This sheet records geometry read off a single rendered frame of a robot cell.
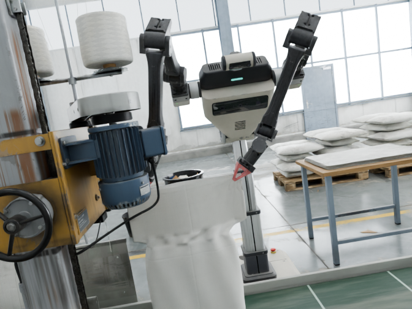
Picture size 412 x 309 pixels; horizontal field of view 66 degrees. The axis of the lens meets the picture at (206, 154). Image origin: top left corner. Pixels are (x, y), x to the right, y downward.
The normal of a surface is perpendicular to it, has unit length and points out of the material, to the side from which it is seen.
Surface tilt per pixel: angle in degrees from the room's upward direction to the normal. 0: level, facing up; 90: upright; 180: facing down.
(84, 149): 90
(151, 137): 90
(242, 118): 130
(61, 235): 90
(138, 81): 90
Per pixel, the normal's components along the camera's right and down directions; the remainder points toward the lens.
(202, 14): 0.05, 0.13
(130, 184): 0.47, 0.08
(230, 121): 0.14, 0.73
